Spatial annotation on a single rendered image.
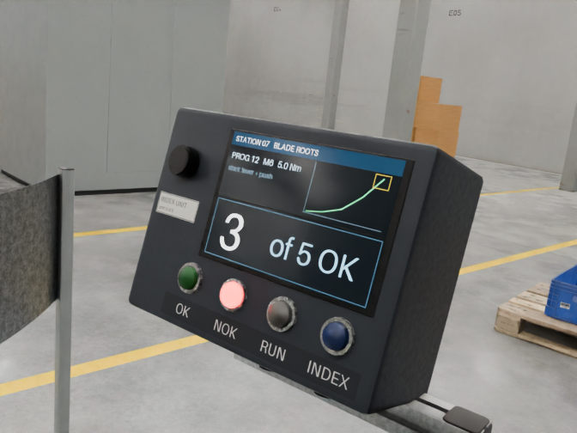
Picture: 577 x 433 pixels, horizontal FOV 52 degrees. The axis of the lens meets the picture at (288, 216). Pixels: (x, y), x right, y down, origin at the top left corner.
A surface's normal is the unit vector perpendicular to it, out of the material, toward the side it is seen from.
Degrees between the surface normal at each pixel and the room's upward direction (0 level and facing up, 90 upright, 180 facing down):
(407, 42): 90
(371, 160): 75
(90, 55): 90
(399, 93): 90
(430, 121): 90
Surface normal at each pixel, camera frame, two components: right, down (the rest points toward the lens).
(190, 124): -0.56, -0.15
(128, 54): 0.67, 0.23
